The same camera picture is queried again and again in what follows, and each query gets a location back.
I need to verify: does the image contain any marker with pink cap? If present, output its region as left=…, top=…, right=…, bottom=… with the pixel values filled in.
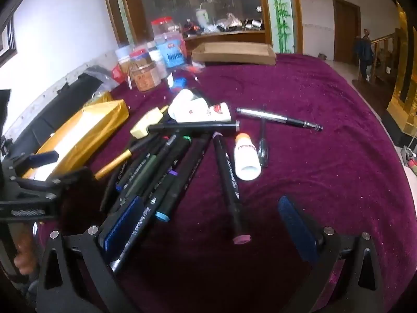
left=212, top=132, right=251, bottom=245

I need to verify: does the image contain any gold black pen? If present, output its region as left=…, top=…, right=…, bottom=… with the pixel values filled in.
left=95, top=134, right=156, bottom=180

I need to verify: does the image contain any marker with blue cap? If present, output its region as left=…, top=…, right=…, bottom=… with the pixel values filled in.
left=156, top=134, right=211, bottom=222

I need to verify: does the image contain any white bottle orange cap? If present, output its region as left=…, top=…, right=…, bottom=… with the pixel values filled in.
left=234, top=133, right=261, bottom=181

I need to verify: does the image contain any clear black gel pen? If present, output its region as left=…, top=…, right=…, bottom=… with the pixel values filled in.
left=258, top=119, right=269, bottom=167

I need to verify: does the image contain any silver black pen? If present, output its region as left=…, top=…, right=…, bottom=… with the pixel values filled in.
left=235, top=107, right=323, bottom=131

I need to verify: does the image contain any white pill bottle red label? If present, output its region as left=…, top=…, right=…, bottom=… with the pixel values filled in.
left=168, top=98, right=232, bottom=123

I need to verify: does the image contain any blue battery pack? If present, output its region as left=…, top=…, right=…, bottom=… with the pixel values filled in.
left=167, top=71, right=187, bottom=93

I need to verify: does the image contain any person's left hand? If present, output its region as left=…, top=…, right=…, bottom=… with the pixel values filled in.
left=14, top=231, right=38, bottom=275

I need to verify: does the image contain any gold tray box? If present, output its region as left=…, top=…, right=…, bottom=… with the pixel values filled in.
left=23, top=100, right=129, bottom=181

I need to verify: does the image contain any black bag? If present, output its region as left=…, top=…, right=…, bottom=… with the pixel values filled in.
left=1, top=73, right=102, bottom=158

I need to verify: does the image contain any purple velvet tablecloth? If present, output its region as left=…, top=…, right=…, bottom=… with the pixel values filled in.
left=121, top=55, right=416, bottom=312

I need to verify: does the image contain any yellow cartoon tin case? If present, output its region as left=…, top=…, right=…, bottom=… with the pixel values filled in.
left=130, top=105, right=169, bottom=139

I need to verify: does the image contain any clear jar orange label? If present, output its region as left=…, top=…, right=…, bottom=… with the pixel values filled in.
left=129, top=48, right=161, bottom=92

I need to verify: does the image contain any blue label plastic jar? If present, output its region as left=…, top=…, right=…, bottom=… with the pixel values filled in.
left=155, top=32, right=186, bottom=69

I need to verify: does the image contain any person in dark jacket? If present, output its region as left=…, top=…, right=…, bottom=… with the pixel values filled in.
left=355, top=28, right=374, bottom=81

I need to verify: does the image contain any wooden stair railing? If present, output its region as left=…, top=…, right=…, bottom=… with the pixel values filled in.
left=370, top=28, right=402, bottom=88

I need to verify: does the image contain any red lid plastic jar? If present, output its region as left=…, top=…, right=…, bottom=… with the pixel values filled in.
left=151, top=16, right=179, bottom=38

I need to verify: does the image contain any brown wooden door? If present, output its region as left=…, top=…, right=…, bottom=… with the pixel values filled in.
left=333, top=0, right=361, bottom=65

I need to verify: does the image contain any bamboo painting panel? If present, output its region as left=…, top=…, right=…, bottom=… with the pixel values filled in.
left=267, top=0, right=295, bottom=54

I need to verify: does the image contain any framed wall picture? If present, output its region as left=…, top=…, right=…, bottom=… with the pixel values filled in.
left=0, top=18, right=17, bottom=67

